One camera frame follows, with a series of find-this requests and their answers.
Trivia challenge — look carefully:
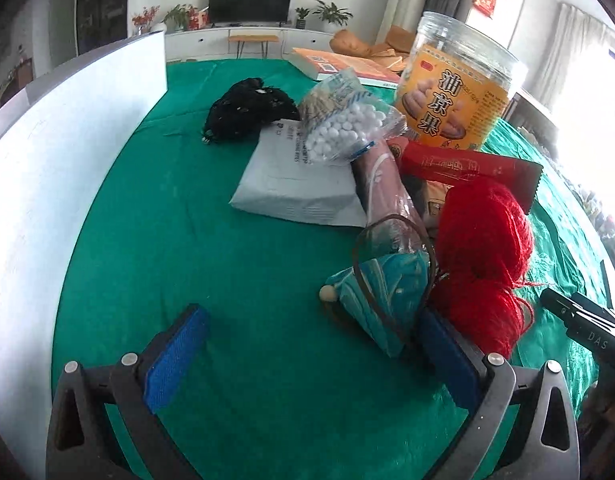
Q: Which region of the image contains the green tablecloth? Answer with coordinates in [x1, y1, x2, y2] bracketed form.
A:
[50, 57, 613, 480]

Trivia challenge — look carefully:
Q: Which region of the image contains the small dark potted plant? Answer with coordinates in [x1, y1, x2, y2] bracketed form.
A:
[294, 6, 311, 29]

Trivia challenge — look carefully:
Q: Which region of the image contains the black knitted fabric bundle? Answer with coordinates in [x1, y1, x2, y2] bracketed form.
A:
[202, 78, 300, 143]

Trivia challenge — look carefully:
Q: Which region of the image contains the teal fabric sachet with cord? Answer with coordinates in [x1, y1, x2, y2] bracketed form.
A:
[318, 214, 437, 358]

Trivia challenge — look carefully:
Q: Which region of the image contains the orange cover book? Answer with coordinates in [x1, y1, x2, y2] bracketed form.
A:
[287, 48, 400, 89]

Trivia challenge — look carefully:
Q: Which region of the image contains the red snack packet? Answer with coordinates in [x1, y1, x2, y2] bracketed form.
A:
[387, 136, 543, 214]

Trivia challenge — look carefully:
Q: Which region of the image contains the pink rolled cloth in plastic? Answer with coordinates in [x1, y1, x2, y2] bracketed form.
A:
[352, 140, 428, 255]

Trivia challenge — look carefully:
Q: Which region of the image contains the bag of white foam balls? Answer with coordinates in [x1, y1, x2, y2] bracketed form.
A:
[299, 68, 408, 164]

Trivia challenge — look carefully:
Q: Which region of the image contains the red yarn ball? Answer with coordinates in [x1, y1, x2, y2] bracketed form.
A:
[428, 178, 546, 358]

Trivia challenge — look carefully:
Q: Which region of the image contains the white storage box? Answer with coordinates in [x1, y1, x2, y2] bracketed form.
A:
[0, 32, 168, 479]

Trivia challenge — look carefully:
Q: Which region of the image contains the small wooden stool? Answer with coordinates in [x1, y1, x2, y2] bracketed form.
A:
[228, 35, 280, 58]

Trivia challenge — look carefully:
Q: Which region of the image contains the green red potted plant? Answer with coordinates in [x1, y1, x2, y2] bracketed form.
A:
[163, 3, 209, 32]

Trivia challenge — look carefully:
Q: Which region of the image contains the grey mailer bag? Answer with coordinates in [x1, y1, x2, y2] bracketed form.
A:
[230, 119, 367, 228]

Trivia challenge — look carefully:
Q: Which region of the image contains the red flower plant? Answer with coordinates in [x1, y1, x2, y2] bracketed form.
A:
[132, 6, 160, 36]

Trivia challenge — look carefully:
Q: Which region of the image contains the clear snack jar orange label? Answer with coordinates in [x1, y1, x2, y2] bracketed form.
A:
[395, 12, 528, 151]

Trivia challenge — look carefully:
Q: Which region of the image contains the black television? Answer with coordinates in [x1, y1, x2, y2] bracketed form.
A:
[208, 0, 291, 25]

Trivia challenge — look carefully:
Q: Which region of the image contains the orange lounge chair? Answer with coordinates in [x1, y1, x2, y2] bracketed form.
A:
[329, 25, 416, 74]

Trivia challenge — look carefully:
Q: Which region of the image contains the white tv cabinet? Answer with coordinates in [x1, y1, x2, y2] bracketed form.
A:
[166, 26, 333, 63]

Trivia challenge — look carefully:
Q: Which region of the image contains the dark glass cabinet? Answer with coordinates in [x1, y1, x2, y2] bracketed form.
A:
[76, 0, 128, 55]

